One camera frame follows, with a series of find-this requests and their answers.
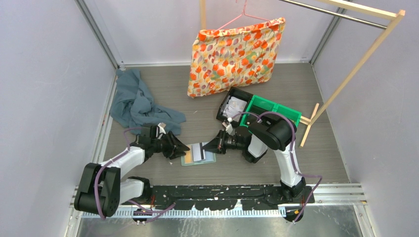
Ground green bin with gold card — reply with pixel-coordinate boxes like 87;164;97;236
273;104;301;126

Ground white patterned cards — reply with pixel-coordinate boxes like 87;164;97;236
222;96;247;121

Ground blue grey cloth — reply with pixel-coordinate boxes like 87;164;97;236
110;69;186;135

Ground metal hanging rod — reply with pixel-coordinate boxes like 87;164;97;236
280;0;387;30

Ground wooden clothes rack frame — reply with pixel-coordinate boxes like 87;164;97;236
200;0;406;148

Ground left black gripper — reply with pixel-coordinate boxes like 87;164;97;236
151;131;189;159

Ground floral orange pillow bag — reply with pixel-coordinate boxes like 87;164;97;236
187;18;286;98

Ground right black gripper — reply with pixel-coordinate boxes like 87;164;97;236
203;128;246;154

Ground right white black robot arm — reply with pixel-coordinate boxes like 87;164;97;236
203;118;306;203

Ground pink wire hanger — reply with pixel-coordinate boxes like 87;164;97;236
216;0;269;31

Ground green bin with black card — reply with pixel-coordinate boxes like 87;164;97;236
240;95;278;126

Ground black plastic bin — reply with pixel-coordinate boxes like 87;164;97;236
216;87;253;127

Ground aluminium rail frame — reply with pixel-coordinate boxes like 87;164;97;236
71;184;367;220

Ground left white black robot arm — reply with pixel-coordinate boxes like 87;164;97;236
74;123;190;219

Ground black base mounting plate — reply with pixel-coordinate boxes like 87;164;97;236
133;184;312;211

